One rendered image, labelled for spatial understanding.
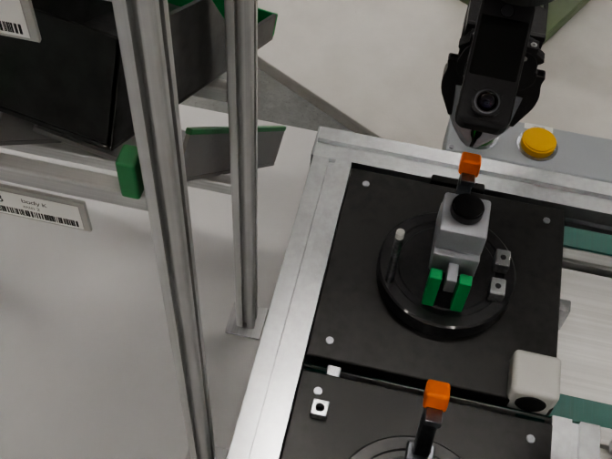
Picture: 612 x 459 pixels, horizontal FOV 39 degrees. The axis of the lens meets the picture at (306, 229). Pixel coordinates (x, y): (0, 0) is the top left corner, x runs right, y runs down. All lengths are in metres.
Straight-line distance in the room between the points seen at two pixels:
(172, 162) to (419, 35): 0.86
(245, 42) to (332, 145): 0.40
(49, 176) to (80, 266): 0.51
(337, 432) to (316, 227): 0.24
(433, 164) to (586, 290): 0.22
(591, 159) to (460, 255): 0.29
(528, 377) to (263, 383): 0.25
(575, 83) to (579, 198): 0.31
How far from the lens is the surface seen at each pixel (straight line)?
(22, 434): 0.96
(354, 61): 1.25
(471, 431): 0.84
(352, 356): 0.85
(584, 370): 0.96
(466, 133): 0.88
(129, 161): 0.50
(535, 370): 0.86
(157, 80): 0.43
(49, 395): 0.97
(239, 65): 0.66
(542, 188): 1.02
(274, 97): 2.38
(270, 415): 0.83
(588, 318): 0.99
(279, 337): 0.87
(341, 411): 0.82
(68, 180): 0.54
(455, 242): 0.81
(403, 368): 0.85
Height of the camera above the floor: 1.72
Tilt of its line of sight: 55 degrees down
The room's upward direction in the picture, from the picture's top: 5 degrees clockwise
